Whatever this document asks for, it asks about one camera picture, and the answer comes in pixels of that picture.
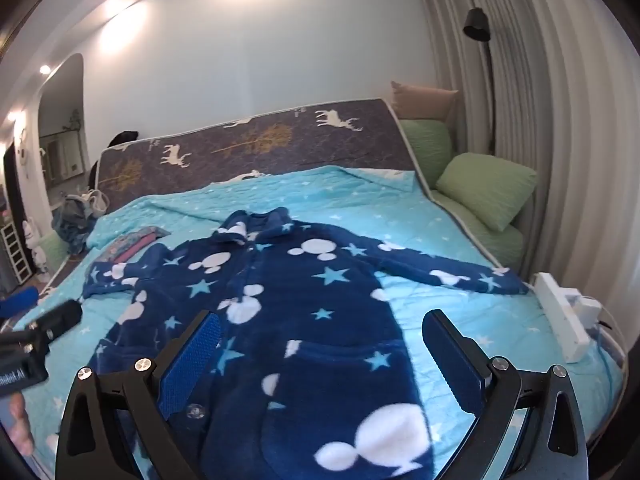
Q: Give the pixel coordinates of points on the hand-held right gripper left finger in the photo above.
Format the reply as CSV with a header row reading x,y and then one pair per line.
x,y
192,355

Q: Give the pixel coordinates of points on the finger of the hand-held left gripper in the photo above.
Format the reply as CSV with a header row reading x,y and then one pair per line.
x,y
60,319

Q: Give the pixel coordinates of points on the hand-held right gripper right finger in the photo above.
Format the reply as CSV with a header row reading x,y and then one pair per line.
x,y
452,360

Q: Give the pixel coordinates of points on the blue star-print fleece robe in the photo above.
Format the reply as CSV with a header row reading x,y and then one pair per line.
x,y
320,340

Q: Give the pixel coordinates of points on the pile of grey clothes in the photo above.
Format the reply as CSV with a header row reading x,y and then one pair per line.
x,y
75,220

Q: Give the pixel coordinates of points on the person's left hand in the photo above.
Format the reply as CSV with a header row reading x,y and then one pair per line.
x,y
19,422

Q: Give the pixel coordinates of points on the white rabbit figurine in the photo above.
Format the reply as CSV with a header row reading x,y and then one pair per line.
x,y
36,245

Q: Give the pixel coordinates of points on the white ladder shelf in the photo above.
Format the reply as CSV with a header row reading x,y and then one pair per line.
x,y
15,255

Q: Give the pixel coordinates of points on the pink patterned folded cloth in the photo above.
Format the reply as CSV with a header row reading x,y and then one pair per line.
x,y
132,242

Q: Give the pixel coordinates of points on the white power strip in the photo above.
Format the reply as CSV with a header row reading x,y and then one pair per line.
x,y
560,310

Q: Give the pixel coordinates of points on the green bed sheet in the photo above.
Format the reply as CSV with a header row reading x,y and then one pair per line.
x,y
500,250

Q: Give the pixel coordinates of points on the green pillow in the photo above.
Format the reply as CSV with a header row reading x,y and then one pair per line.
x,y
487,187
427,147

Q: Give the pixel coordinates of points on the black object behind mattress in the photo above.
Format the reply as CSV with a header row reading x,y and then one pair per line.
x,y
122,138

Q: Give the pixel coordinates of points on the light blue star blanket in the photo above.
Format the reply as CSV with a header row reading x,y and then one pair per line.
x,y
350,195

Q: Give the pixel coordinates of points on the beige pillow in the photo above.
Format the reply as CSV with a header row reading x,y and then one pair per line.
x,y
425,102

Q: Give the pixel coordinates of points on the white pleated curtain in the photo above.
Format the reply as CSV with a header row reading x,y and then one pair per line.
x,y
560,85

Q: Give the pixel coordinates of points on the black floor lamp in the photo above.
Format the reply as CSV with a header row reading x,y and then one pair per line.
x,y
477,22

